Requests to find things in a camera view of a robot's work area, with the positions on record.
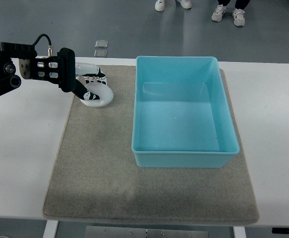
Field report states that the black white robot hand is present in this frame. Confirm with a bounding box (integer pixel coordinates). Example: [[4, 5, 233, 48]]
[[72, 62, 108, 102]]

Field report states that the white bunny toy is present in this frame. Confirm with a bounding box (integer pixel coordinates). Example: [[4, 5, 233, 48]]
[[80, 82, 114, 108]]

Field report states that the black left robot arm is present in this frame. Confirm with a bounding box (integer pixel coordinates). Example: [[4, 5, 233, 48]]
[[0, 34, 76, 96]]

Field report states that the blue plastic box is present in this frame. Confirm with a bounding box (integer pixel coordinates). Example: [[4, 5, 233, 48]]
[[131, 56, 240, 168]]

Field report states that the lower metal floor plate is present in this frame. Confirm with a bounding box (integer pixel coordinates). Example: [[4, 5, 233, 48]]
[[94, 50, 108, 58]]

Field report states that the metal floor plate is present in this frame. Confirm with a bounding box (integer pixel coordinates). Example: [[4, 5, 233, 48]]
[[94, 50, 108, 58], [95, 40, 109, 49]]

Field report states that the upper metal floor plate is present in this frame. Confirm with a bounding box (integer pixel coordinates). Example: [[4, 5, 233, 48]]
[[95, 40, 109, 49]]

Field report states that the white sneaker far left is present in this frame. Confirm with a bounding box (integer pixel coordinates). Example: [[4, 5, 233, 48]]
[[155, 0, 165, 12]]

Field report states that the grey felt mat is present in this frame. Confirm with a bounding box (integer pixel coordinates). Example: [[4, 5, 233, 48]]
[[43, 65, 259, 225]]

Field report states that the white left table leg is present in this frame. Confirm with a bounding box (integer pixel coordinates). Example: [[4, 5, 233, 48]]
[[43, 220, 58, 238]]

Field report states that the white table leg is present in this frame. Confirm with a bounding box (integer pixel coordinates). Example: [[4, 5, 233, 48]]
[[233, 227, 246, 238], [43, 220, 58, 238]]

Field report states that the white sneaker far right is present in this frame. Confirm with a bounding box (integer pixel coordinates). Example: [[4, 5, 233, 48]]
[[232, 9, 245, 27]]

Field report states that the white right table leg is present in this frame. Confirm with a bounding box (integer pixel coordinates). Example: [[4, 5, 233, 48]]
[[233, 227, 246, 238]]

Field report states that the black table control panel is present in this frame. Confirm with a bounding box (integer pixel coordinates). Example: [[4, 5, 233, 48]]
[[272, 228, 289, 235]]

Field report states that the metal bracket under table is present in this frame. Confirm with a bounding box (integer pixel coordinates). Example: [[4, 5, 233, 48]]
[[84, 226, 209, 238]]

